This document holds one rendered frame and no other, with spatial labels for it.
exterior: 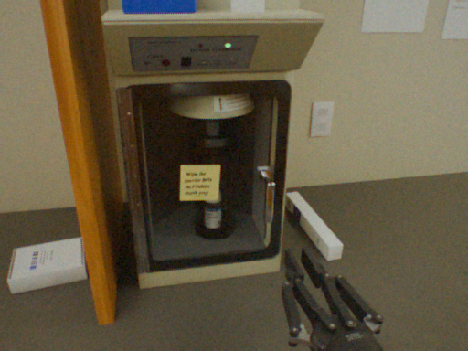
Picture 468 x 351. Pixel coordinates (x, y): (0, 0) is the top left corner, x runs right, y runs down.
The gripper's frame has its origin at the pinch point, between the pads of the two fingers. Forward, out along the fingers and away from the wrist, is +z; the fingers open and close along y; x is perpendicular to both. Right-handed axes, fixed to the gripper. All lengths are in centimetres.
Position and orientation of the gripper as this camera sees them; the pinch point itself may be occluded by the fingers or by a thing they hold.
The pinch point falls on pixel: (302, 267)
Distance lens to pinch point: 65.7
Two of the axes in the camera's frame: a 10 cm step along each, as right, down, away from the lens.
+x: -0.3, 9.0, 4.3
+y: -9.8, 0.6, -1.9
